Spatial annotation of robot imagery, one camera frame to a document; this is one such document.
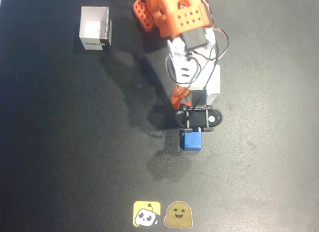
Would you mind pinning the yellow robot sticker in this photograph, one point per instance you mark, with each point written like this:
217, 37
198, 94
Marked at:
146, 214

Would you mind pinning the blue cube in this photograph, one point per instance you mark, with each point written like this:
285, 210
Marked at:
193, 141

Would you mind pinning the white cardboard box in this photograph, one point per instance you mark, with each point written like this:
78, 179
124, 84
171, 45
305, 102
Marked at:
94, 25

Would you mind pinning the black webcam on gripper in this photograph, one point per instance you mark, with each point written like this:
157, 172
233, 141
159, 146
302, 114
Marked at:
197, 118

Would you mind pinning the orange and white robot arm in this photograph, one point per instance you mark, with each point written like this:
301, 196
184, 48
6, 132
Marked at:
184, 17

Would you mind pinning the hugging face emoji sticker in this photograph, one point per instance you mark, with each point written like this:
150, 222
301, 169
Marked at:
178, 214

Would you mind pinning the black table mat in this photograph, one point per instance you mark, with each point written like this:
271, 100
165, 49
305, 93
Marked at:
249, 167

